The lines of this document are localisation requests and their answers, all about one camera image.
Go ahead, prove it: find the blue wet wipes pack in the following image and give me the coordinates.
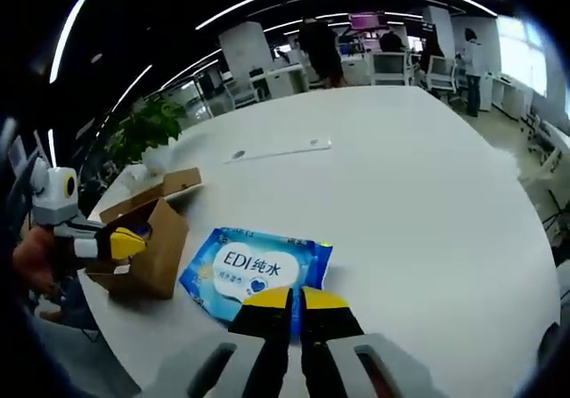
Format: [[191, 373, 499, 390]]
[[177, 226, 334, 323]]

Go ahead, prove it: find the brown cardboard shoe box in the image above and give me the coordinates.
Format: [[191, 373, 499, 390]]
[[84, 166, 206, 301]]

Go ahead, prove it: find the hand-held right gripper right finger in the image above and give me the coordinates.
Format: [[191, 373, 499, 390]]
[[300, 286, 428, 398]]

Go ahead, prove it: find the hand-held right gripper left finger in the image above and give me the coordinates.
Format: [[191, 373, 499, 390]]
[[146, 287, 295, 398]]

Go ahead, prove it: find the pink display screen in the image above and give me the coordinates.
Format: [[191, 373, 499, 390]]
[[349, 12, 387, 29]]

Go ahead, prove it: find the person's left hand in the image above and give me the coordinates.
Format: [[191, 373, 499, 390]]
[[12, 226, 58, 291]]

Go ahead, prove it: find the potted green plant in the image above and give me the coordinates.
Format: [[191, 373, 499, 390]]
[[104, 94, 188, 176]]

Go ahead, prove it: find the white office chair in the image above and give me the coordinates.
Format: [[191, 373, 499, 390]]
[[371, 53, 413, 87], [427, 57, 458, 94]]

